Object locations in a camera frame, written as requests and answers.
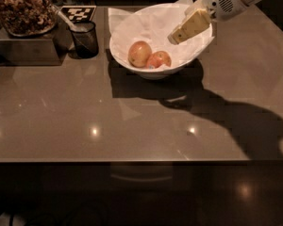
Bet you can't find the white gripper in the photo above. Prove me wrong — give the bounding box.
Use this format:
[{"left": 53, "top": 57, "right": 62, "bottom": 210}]
[{"left": 168, "top": 0, "right": 247, "bottom": 44}]

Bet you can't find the red apple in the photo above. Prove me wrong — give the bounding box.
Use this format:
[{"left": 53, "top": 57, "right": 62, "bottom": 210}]
[{"left": 146, "top": 51, "right": 172, "bottom": 69}]

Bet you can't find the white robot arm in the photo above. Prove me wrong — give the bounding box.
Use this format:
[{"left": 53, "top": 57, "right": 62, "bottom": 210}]
[{"left": 168, "top": 0, "right": 262, "bottom": 44}]

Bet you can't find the white paper bowl liner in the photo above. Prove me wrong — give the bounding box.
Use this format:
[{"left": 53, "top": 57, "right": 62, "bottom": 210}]
[{"left": 108, "top": 0, "right": 215, "bottom": 70}]

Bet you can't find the white ceramic bowl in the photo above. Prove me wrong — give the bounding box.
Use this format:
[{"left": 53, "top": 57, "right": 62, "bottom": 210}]
[{"left": 108, "top": 3, "right": 213, "bottom": 81}]

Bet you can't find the yellow-red apple left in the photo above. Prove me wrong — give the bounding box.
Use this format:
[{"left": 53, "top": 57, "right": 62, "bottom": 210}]
[{"left": 128, "top": 40, "right": 152, "bottom": 68}]

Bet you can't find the black mesh cup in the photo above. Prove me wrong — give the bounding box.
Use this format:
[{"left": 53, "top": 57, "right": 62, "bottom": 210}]
[{"left": 70, "top": 21, "right": 99, "bottom": 58}]

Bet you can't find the black white fiducial marker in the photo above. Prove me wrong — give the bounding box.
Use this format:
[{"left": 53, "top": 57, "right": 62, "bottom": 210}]
[{"left": 60, "top": 6, "right": 96, "bottom": 23}]

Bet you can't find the white spoon in cup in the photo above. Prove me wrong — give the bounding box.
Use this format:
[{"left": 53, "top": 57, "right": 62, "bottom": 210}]
[{"left": 51, "top": 5, "right": 88, "bottom": 32}]

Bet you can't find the grey metal box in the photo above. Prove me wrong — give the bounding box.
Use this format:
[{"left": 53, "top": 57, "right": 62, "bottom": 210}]
[{"left": 0, "top": 22, "right": 73, "bottom": 66}]

